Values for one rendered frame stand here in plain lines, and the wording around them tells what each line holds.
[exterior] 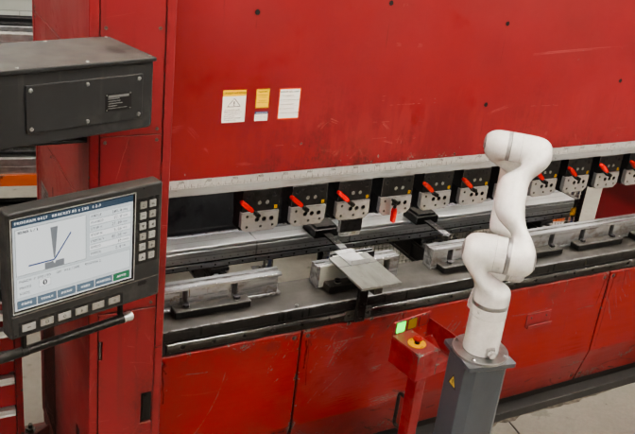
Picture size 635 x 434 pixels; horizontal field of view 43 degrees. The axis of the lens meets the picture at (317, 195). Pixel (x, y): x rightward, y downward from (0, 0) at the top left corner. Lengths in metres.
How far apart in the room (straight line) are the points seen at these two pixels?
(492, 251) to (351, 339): 0.96
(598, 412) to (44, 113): 3.34
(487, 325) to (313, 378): 0.93
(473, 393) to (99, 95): 1.55
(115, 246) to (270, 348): 1.08
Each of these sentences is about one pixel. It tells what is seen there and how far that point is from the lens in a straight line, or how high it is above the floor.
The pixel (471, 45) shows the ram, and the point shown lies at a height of 1.86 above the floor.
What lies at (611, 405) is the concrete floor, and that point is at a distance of 4.67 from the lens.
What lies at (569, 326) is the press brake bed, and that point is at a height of 0.49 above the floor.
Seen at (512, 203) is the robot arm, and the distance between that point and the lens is 2.70.
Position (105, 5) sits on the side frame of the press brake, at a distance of 2.37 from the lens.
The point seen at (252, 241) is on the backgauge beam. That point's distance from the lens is 3.38.
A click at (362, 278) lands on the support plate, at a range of 3.16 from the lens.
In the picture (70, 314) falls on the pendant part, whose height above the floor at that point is 1.27.
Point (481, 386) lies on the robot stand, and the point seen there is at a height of 0.92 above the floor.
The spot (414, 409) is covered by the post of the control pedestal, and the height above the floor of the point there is 0.46.
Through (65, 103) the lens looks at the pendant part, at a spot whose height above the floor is 1.85.
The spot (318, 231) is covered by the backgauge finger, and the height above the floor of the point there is 1.02.
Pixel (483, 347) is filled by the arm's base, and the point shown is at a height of 1.05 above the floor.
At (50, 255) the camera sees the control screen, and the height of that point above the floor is 1.46.
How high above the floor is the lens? 2.47
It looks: 22 degrees down
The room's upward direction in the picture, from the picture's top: 7 degrees clockwise
